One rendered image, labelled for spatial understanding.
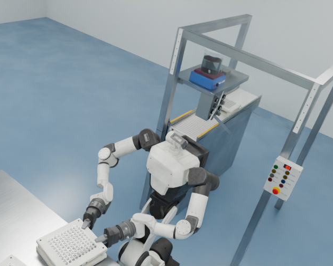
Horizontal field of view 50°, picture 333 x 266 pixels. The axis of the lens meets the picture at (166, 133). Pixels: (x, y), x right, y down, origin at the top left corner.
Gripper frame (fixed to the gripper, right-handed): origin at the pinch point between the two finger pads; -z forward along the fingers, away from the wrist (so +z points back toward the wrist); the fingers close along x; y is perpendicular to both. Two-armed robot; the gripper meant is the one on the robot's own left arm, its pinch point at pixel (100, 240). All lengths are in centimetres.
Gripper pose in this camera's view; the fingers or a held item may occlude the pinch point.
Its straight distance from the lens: 190.2
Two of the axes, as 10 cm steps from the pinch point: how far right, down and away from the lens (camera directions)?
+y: -5.9, -5.2, 6.1
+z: 7.8, -1.9, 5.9
